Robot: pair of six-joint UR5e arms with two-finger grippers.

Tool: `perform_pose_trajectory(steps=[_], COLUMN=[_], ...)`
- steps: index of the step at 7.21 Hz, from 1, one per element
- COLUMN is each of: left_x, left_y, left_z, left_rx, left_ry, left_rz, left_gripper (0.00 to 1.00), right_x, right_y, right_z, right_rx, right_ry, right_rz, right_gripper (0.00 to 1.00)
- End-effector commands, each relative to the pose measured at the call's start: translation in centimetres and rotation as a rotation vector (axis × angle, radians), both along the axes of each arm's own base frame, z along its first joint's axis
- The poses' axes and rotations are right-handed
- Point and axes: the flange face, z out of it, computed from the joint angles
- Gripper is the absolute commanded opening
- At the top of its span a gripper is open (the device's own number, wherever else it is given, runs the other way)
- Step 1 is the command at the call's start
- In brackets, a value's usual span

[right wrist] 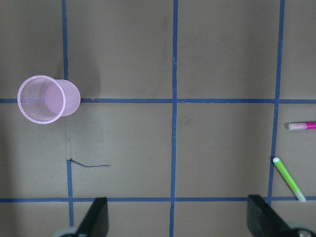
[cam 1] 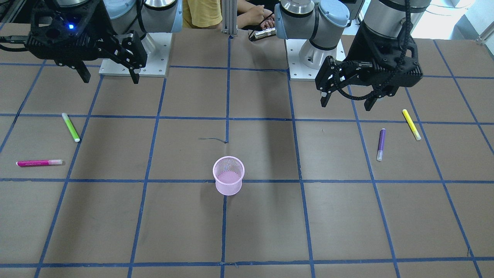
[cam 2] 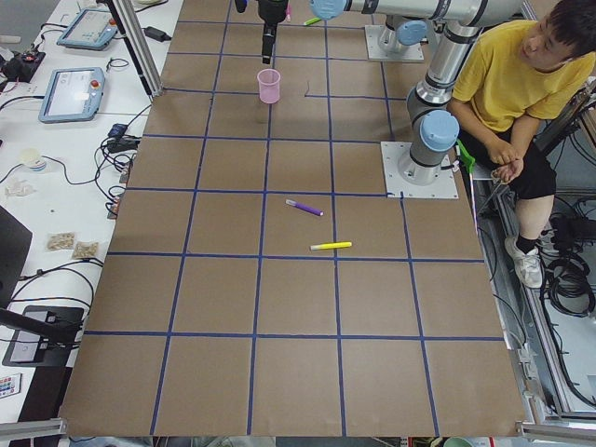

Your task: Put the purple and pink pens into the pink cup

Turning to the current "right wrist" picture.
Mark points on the green highlighter pen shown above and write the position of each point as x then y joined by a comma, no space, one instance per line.
289,179

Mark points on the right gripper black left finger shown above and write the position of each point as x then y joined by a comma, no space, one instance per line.
96,220

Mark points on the pink mesh pen cup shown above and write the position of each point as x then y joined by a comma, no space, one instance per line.
43,100

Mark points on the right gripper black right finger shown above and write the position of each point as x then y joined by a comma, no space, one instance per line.
263,221

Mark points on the pink highlighter pen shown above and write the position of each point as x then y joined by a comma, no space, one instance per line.
302,126

